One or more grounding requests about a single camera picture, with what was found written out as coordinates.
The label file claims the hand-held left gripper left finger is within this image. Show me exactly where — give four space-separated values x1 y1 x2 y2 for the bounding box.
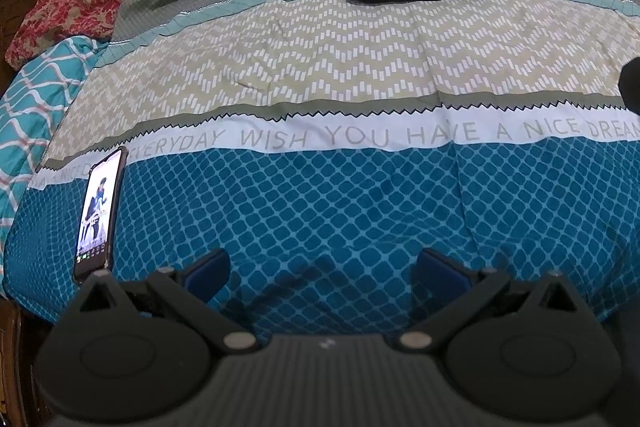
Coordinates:
75 248 256 354

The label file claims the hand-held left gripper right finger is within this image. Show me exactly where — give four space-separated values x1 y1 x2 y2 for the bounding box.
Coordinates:
400 248 583 354

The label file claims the black smartphone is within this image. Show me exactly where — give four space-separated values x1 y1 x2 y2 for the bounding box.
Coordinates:
73 146 129 285

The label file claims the striped patterned bedspread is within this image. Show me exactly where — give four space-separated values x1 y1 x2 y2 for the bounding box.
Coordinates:
0 0 640 338

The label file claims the teal wavy patterned cloth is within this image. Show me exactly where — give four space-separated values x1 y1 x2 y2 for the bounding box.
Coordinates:
0 36 108 233

